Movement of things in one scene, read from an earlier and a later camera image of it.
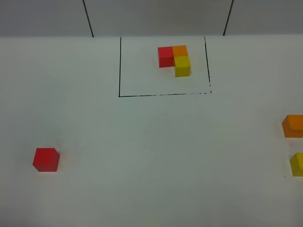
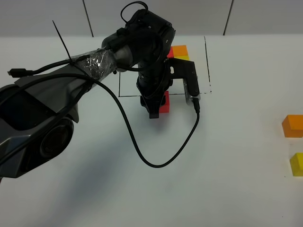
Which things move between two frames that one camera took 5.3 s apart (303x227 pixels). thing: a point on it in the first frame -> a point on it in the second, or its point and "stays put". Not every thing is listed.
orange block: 292,126 stays put
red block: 46,159 -> 165,109
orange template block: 180,50 stays put
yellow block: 296,163 stays put
